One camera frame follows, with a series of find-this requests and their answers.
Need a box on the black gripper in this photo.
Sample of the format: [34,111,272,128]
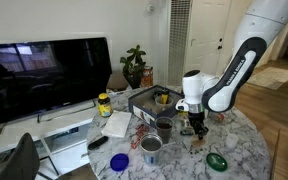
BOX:
[188,111,210,140]

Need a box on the tan wooden block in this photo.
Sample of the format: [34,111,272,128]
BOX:
[191,138,207,148]

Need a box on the dark green toy car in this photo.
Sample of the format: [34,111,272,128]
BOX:
[180,129,195,137]

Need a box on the small white plastic cup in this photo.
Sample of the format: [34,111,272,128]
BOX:
[225,133,239,150]

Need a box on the clear cup with dark contents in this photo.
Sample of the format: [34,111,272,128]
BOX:
[154,116,175,145]

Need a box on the green plastic lid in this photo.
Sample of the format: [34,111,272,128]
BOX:
[205,152,229,173]

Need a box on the clear plastic cup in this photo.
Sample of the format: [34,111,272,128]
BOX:
[154,94,175,111]

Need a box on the metal tumbler with blue print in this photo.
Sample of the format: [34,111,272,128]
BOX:
[140,132,164,167]

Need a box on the dark cardboard box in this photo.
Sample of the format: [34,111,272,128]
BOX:
[127,84,186,128]

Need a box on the red candy wrapper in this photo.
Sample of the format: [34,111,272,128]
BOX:
[134,123,151,138]
[130,138,141,150]

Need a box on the orange printed can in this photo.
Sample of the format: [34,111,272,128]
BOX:
[140,65,154,89]

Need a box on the dark plant pot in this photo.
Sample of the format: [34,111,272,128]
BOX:
[123,73,144,90]

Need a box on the beige floor rug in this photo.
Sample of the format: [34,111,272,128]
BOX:
[243,66,288,91]

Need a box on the blue plastic lid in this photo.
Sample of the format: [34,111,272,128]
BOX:
[109,152,130,173]

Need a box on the green house plant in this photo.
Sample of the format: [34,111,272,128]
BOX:
[119,44,148,79]

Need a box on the vitamin bottle yellow cap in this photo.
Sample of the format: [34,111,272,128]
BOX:
[97,92,113,118]

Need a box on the black remote control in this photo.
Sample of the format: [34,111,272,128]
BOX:
[87,135,109,151]

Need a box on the white door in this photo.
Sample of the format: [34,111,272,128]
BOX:
[183,0,242,81]

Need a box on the black flat screen television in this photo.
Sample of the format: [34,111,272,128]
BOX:
[0,36,113,125]

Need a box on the white television stand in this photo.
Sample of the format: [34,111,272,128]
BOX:
[0,91,125,178]

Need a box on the black chair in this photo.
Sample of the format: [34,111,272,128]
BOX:
[0,132,41,180]

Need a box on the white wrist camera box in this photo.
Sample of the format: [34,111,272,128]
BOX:
[175,99,189,112]

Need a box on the yellow black handle tool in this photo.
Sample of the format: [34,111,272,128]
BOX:
[160,89,170,105]

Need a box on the white wall heater grille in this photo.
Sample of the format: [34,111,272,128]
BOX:
[167,0,193,87]

